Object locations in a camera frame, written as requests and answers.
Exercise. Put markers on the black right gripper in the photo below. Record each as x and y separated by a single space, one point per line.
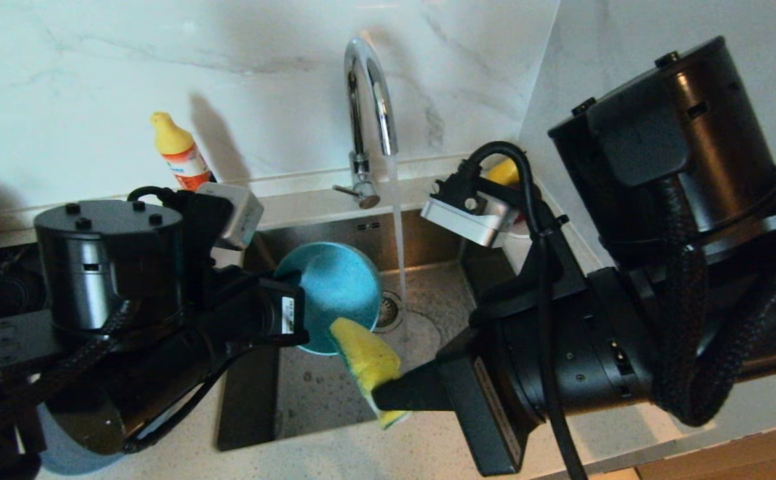
574 346

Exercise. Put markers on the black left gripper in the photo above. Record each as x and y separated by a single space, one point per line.
241 313

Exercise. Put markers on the teal plastic bowl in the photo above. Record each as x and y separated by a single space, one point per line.
338 286

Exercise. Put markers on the yellow fish-shaped sponge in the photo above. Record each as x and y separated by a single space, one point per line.
368 360

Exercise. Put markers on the chrome gooseneck faucet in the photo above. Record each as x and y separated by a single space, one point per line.
360 166

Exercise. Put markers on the orange detergent bottle yellow cap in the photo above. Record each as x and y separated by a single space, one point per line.
174 143

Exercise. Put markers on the stainless steel sink basin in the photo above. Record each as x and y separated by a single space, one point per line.
334 393

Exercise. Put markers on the round metal drain strainer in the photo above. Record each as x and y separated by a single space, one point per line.
389 313

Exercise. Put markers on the dark red apple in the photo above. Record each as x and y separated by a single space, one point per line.
526 214

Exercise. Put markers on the yellow pear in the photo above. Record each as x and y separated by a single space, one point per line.
504 172

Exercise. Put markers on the blue plastic plate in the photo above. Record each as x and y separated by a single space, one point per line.
68 460

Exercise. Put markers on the black glass cooktop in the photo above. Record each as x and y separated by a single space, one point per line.
1 280

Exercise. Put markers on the wooden cabinet panel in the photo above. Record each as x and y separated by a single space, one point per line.
748 460

